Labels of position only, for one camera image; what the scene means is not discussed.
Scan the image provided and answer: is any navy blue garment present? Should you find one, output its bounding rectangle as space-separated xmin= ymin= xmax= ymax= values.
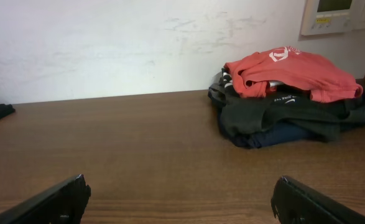
xmin=217 ymin=111 xmax=316 ymax=149

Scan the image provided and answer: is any red t-shirt with white logo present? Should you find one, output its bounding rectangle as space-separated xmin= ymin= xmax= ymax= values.
xmin=224 ymin=46 xmax=363 ymax=103

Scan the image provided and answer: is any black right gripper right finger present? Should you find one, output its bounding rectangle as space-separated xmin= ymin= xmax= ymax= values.
xmin=270 ymin=176 xmax=365 ymax=224

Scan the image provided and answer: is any dark grey shirt with logo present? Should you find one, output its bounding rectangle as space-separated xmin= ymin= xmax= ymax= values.
xmin=208 ymin=87 xmax=365 ymax=141

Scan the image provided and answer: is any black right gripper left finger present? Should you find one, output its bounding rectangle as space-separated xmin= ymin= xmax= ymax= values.
xmin=0 ymin=174 xmax=91 ymax=224

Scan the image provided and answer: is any beige wall thermostat panel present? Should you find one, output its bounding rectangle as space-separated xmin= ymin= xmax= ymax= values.
xmin=300 ymin=0 xmax=365 ymax=35

